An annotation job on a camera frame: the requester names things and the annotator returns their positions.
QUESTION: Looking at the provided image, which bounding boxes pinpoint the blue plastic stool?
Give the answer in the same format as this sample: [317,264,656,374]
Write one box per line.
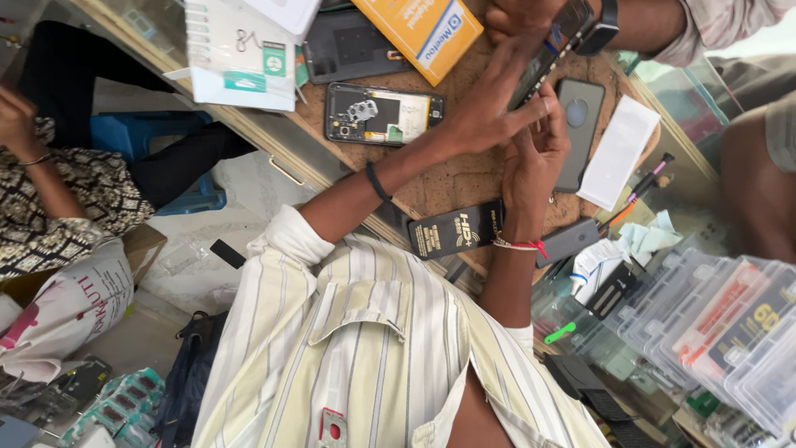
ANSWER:
[89,110,228,217]

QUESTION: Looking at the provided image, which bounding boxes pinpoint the dark blue bag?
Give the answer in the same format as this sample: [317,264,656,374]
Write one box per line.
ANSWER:
[149,310,230,448]

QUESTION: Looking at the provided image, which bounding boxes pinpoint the opened smartphone without back cover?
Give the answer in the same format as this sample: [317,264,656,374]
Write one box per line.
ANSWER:
[324,81,446,148]

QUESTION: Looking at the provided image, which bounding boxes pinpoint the white paper strip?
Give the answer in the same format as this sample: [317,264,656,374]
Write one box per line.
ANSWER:
[576,94,662,212]

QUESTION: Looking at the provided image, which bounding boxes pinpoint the person's left hand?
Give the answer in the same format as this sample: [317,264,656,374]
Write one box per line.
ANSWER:
[443,36,552,158]

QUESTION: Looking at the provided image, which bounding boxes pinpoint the brown cork work mat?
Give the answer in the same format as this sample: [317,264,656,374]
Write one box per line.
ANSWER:
[292,25,663,281]

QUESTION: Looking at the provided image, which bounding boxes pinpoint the dark grey power bank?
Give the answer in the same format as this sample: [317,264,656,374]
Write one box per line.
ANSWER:
[535,217,602,270]

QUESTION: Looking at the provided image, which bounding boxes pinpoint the heap of green packets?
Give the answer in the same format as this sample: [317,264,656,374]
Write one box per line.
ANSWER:
[59,367,166,448]

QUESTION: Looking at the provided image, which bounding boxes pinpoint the grey phone case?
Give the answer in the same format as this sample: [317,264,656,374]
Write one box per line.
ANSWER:
[553,77,607,194]

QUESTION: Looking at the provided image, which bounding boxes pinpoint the person's right hand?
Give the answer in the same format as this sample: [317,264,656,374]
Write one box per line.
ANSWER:
[500,83,572,220]

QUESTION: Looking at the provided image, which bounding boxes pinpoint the white flat box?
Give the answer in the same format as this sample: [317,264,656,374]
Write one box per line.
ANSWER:
[239,0,323,39]

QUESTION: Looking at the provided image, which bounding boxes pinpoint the green plastic pry tool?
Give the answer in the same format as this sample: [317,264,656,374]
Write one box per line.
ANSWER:
[544,321,578,346]

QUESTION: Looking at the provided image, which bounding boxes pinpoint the black packet with gold print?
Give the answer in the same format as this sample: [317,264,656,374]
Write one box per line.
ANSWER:
[408,198,505,261]

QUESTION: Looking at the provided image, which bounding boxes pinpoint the red and silver clip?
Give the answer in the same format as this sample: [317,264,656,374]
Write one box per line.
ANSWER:
[316,407,349,448]

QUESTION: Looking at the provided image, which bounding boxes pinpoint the black phone back cover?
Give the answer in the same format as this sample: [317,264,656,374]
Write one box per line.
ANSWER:
[303,9,415,85]

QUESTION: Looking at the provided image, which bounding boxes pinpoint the white printed cloth bag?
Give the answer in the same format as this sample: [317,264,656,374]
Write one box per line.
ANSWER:
[0,239,136,383]

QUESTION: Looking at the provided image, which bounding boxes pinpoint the black wristband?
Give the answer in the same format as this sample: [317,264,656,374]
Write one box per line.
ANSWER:
[365,162,394,205]

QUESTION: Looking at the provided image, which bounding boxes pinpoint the stack of white boxes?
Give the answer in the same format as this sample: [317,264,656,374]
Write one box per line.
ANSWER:
[163,0,300,113]

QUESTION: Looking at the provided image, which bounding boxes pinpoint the black smartphone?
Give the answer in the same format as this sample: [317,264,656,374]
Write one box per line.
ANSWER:
[507,0,596,113]

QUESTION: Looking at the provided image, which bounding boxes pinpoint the crumpled pale tissue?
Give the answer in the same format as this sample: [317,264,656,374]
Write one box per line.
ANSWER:
[618,209,684,257]

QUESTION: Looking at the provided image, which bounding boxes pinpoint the white glue tube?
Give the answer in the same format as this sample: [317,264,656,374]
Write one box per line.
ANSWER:
[568,238,630,297]

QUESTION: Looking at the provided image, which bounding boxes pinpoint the black perforated card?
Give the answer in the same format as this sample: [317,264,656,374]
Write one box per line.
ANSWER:
[585,266,639,322]

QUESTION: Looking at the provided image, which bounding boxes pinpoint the red and white thread bracelet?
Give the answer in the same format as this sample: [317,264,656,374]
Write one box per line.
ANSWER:
[493,234,549,260]

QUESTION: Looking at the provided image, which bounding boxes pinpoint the small black flat object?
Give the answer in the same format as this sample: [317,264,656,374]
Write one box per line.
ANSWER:
[209,238,248,270]

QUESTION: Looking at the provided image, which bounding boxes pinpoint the striped cream shirt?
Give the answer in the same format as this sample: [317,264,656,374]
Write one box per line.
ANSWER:
[192,204,613,448]

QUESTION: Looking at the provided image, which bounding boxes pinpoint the black smartwatch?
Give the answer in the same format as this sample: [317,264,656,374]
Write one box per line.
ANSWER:
[572,0,621,57]

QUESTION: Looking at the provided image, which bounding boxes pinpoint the brown cardboard box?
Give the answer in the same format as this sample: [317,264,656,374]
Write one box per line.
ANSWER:
[121,223,169,288]

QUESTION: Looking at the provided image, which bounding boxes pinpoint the orange cardboard box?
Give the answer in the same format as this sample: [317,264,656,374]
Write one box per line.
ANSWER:
[351,0,485,87]

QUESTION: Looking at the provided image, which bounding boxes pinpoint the metal drawer handle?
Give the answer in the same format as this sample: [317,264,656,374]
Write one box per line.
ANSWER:
[268,155,308,187]

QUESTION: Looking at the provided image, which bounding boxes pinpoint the stack of clear plastic organizers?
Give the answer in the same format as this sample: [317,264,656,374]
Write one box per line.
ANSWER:
[612,248,796,439]

